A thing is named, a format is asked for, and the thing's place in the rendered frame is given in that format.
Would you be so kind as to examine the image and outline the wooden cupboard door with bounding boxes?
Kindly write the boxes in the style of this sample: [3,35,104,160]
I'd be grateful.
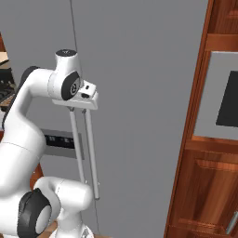
[172,149,238,238]

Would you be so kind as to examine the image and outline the wooden tall cabinet frame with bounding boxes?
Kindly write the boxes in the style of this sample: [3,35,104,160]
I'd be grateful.
[163,0,238,238]

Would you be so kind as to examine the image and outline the wooden base cabinet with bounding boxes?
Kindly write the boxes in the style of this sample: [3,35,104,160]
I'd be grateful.
[29,163,45,191]

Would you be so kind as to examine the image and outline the grey fridge door with dispenser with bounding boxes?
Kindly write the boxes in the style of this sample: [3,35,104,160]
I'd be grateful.
[0,0,100,238]

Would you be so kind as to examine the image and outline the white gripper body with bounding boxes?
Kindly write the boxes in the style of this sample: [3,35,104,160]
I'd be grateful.
[51,90,99,112]

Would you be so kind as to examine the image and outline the plain grey fridge door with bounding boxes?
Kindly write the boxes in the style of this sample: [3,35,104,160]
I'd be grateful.
[70,0,216,238]

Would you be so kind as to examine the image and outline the long grey fridge door handle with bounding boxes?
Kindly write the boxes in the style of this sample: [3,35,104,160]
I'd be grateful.
[68,106,87,184]
[81,108,101,201]

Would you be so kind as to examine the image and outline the grey cupboard door handle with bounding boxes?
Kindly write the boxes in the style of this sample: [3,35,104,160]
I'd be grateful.
[225,210,238,236]

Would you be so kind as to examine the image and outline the grey built-in oven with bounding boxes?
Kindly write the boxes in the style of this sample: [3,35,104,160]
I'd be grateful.
[192,50,238,142]

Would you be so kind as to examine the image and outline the black hob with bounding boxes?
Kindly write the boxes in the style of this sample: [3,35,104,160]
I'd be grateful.
[0,68,17,105]

